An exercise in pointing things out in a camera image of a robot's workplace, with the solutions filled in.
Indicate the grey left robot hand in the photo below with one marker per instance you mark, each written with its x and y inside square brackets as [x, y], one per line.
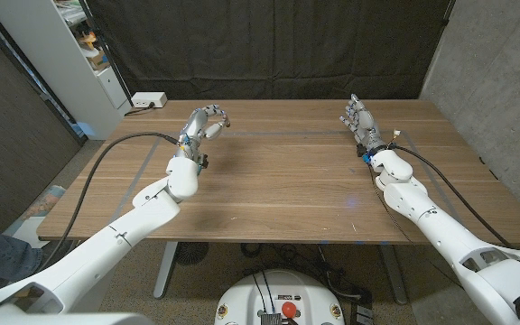
[194, 131]

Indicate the white table leg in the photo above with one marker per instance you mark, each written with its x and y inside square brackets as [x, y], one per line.
[393, 275]
[165, 268]

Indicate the red emergency stop button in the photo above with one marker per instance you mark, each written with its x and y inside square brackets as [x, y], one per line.
[289, 309]

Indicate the cardboard box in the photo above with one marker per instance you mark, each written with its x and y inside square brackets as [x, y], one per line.
[99, 58]

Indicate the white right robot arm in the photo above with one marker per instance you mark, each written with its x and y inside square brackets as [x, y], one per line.
[440, 225]

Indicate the colourful floor mat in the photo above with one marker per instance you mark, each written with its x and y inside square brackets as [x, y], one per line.
[43, 201]

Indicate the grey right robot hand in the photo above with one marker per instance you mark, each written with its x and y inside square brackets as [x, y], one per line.
[366, 124]

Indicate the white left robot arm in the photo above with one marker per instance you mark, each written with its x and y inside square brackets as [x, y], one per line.
[120, 234]

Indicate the white shelf cabinet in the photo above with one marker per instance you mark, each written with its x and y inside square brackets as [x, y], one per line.
[57, 58]

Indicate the black backdrop curtain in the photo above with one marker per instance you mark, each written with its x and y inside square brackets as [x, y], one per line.
[264, 45]

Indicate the white robot torso edge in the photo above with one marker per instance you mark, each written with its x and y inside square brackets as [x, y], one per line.
[61, 320]

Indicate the black power brick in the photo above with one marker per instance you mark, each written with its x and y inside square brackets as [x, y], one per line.
[364, 311]

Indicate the white power strip box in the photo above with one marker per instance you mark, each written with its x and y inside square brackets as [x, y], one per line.
[149, 99]

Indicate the round black floor disc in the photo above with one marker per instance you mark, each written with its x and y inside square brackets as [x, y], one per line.
[191, 252]

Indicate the yellow toy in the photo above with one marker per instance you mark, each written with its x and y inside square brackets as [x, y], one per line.
[87, 39]

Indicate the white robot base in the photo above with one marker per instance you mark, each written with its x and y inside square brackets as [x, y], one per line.
[280, 293]

